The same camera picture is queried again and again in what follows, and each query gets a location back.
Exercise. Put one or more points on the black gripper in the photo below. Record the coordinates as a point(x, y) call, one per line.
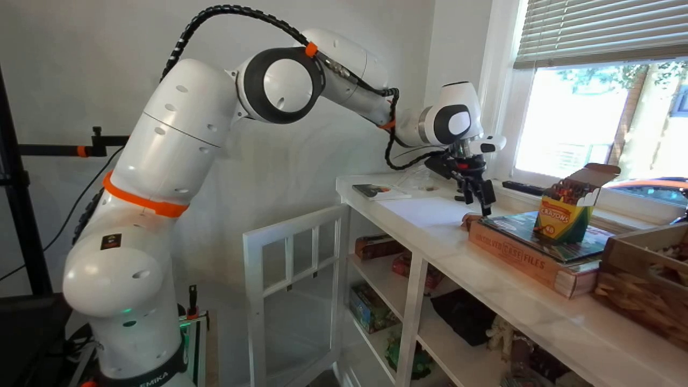
point(467, 168)

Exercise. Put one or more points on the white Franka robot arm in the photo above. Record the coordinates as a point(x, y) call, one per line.
point(172, 142)

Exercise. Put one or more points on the black remote control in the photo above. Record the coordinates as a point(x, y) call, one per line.
point(527, 187)

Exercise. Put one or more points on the white paper sheet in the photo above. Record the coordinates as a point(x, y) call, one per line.
point(423, 211)

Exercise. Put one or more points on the orange board game box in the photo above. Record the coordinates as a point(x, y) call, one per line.
point(529, 262)

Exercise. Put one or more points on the brown shelf box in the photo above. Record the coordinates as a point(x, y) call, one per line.
point(380, 248)

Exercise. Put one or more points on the white framed window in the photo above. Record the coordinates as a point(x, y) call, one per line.
point(573, 121)

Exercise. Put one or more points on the black bag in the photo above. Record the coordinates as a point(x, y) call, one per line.
point(462, 315)

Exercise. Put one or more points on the white counter shelf unit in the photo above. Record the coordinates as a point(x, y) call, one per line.
point(411, 309)

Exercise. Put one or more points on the green shelf box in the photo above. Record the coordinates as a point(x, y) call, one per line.
point(373, 309)

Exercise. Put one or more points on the green shelf item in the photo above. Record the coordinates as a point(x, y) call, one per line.
point(411, 357)

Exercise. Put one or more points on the white window blinds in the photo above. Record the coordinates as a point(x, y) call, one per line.
point(603, 34)

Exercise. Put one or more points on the white glass-pane cabinet door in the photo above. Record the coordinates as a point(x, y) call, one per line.
point(252, 301)

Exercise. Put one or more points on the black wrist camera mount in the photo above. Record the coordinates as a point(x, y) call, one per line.
point(438, 164)

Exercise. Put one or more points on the black camera stand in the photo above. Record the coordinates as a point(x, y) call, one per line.
point(22, 215)

